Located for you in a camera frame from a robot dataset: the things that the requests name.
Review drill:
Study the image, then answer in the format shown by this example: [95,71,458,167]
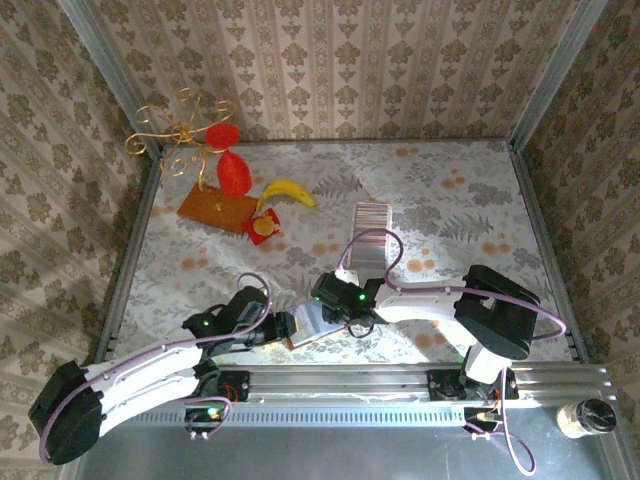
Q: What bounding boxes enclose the brown leather card holder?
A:
[287,298,350,352]

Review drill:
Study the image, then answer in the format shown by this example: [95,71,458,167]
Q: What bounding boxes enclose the red snack packet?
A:
[241,207,282,247]

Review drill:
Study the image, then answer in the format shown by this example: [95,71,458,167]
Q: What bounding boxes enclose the yellow banana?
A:
[255,178,319,211]

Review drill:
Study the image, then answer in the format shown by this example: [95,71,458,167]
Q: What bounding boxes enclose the red goblet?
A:
[203,123,254,199]

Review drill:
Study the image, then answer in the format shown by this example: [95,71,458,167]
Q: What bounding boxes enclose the glass jar with black lid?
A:
[556,398,618,440]

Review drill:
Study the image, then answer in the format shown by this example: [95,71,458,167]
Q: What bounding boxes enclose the thin black cable loop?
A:
[346,313,378,340]

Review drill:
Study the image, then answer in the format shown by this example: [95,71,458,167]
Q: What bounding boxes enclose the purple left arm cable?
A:
[38,272,275,464]

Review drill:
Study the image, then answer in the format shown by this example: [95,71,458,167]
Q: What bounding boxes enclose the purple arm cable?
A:
[337,228,569,475]
[38,272,275,464]

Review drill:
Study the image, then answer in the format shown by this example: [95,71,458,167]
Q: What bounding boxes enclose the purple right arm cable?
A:
[337,228,569,475]

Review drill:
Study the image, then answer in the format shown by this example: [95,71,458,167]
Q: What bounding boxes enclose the aluminium mounting rail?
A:
[219,363,615,407]

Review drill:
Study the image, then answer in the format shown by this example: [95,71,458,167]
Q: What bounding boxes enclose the small control board with wires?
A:
[463,407,502,441]
[183,405,232,442]

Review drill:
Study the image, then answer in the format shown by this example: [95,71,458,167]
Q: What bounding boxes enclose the slotted grey cable duct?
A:
[132,403,469,427]

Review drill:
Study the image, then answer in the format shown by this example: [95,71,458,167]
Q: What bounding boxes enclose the gold wire stand, wooden base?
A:
[124,87,260,234]

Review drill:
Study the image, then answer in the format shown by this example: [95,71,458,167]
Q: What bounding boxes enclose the metal table side rail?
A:
[507,142,589,364]
[94,144,164,361]

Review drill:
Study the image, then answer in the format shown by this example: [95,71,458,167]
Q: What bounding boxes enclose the metal frame post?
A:
[509,0,609,151]
[57,0,164,151]

